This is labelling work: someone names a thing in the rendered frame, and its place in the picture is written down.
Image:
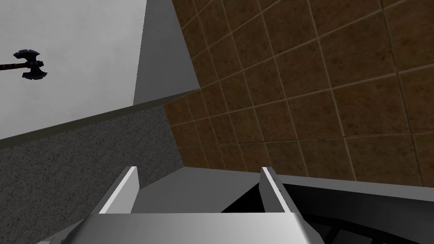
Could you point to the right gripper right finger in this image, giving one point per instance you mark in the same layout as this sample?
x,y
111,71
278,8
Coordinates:
x,y
273,198

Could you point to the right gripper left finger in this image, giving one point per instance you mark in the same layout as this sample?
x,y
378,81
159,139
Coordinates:
x,y
122,193

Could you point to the grey box with dark opening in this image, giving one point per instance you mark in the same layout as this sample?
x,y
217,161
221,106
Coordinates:
x,y
203,189

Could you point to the dark double-bladed axe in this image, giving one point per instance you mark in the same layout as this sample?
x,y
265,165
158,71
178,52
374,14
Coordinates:
x,y
32,65

